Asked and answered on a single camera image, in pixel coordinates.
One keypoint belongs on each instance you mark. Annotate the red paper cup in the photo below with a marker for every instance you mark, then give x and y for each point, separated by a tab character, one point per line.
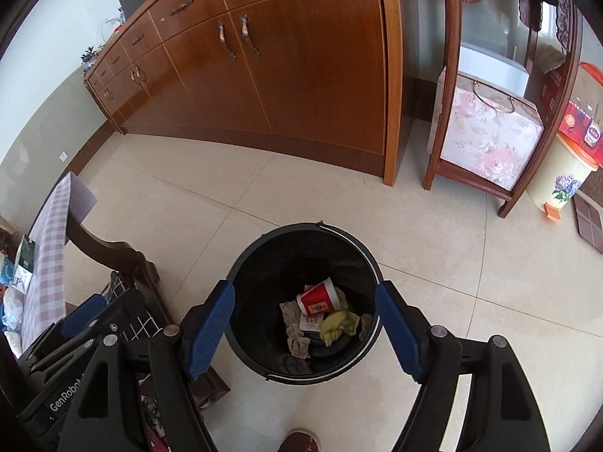
318	296

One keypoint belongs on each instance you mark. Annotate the brown bathroom scale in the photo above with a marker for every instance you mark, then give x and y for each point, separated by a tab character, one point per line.
589	216

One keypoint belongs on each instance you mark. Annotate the yellow crumpled cloth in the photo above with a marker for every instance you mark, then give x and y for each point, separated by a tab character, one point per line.
337	325

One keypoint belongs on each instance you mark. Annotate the black plastic bucket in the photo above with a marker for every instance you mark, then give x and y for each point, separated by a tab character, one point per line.
282	263

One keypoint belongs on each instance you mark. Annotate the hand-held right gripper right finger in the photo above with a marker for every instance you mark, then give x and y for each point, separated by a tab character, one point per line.
400	334

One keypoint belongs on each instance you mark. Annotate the small potted plant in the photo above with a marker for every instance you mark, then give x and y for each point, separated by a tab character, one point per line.
89	59

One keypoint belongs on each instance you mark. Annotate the brown wooden sideboard cabinet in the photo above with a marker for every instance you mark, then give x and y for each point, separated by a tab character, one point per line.
306	80

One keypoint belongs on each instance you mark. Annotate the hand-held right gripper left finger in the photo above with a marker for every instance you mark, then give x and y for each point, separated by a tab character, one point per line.
209	334

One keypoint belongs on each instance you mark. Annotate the black grid-pattern bag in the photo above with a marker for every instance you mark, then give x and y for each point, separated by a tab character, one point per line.
148	325

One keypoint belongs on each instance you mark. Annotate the brown crumpled paper towel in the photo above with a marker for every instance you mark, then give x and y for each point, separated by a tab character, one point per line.
297	343

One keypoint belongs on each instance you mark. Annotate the carved wooden stand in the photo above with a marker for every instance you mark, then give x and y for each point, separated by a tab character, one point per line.
436	117

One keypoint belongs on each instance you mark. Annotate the person's brown shoe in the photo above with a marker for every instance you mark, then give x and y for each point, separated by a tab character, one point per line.
299	442

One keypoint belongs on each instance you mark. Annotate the dark green packet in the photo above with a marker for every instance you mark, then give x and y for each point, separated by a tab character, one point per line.
27	252

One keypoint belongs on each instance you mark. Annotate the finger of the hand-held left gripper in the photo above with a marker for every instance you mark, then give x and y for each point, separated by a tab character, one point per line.
85	313
125	306

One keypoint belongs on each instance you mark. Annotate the floral pedal bin orange lid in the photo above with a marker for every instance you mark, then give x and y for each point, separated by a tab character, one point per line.
560	169

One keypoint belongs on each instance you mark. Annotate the pink floral storage box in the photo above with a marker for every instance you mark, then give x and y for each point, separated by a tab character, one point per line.
485	136

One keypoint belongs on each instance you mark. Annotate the white plastic box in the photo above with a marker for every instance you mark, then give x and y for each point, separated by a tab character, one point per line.
485	68

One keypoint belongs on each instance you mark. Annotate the white printed receipt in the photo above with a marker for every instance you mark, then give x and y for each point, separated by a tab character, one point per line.
308	324

